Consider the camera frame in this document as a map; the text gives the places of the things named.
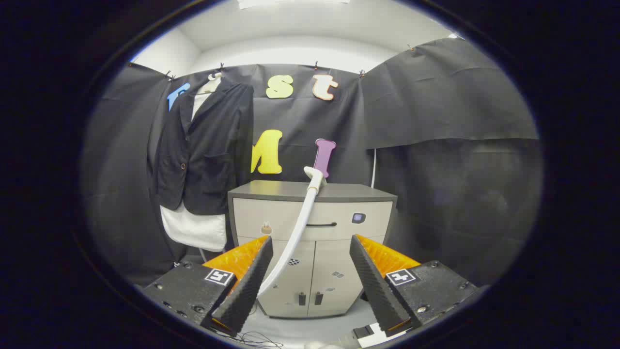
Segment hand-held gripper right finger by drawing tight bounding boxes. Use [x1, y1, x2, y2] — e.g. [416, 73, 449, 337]
[350, 234, 478, 338]

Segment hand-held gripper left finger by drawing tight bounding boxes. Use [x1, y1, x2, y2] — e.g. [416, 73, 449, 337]
[143, 235, 274, 337]

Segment white shirt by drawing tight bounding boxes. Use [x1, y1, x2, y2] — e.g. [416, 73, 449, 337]
[160, 92, 228, 253]

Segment white garment steamer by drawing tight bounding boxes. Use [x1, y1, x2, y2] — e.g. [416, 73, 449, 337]
[257, 166, 327, 297]

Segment black suit jacket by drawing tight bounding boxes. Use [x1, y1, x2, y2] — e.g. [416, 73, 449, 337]
[148, 80, 255, 215]

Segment white clothes hanger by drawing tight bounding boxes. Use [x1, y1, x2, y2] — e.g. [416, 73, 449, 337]
[199, 72, 223, 95]

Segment white and black object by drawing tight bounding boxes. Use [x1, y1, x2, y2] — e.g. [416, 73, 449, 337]
[351, 322, 410, 349]

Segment grey cabinet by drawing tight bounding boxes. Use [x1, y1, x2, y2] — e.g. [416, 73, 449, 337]
[228, 180, 398, 319]

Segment black backdrop cloth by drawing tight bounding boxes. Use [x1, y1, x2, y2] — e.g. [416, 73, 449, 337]
[82, 38, 543, 291]

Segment thin black floor cables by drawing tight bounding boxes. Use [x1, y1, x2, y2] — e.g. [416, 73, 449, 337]
[213, 325, 284, 349]

